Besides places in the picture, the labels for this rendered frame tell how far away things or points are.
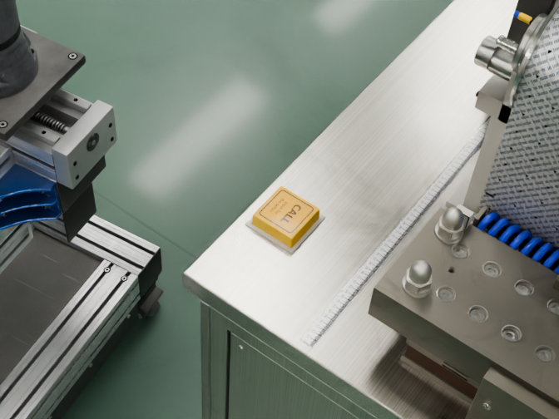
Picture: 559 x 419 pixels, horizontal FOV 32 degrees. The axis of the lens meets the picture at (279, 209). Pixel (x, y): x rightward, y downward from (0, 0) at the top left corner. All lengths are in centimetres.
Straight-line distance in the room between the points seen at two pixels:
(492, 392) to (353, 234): 35
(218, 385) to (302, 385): 22
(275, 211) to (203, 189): 123
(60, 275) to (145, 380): 31
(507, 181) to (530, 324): 18
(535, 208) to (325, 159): 37
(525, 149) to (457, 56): 51
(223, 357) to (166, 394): 83
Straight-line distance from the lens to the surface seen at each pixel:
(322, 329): 130
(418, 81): 163
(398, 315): 121
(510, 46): 117
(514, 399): 117
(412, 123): 156
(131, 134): 274
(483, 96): 129
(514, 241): 127
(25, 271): 223
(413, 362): 128
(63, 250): 225
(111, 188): 262
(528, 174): 123
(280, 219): 137
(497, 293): 122
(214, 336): 142
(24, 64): 170
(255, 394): 148
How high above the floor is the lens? 201
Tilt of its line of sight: 52 degrees down
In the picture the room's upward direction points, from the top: 5 degrees clockwise
